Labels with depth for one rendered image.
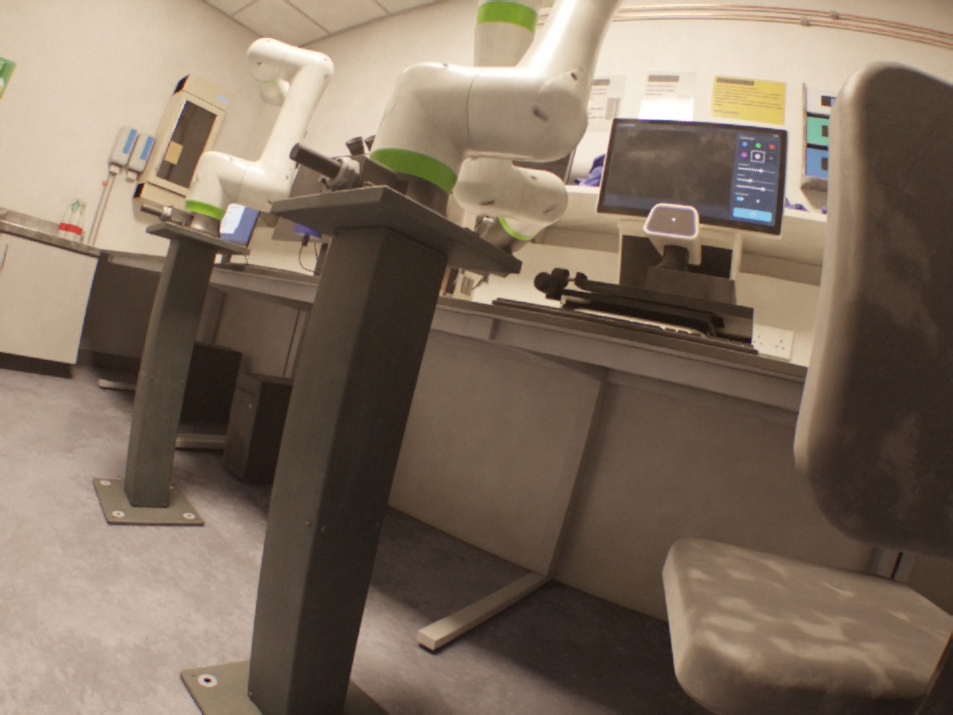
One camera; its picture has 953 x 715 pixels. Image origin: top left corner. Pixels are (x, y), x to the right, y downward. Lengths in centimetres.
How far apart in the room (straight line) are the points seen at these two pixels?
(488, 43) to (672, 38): 150
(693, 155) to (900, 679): 109
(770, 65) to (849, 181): 186
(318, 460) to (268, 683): 39
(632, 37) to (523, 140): 182
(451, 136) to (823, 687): 72
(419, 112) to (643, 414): 120
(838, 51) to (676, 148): 124
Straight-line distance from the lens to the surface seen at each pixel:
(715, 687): 44
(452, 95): 68
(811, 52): 230
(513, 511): 178
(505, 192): 90
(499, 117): 64
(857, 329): 35
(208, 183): 146
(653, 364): 80
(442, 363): 194
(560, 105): 63
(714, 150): 124
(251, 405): 190
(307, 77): 158
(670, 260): 108
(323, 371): 64
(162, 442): 151
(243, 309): 306
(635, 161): 126
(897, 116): 43
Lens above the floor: 64
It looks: 1 degrees up
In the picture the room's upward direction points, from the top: 14 degrees clockwise
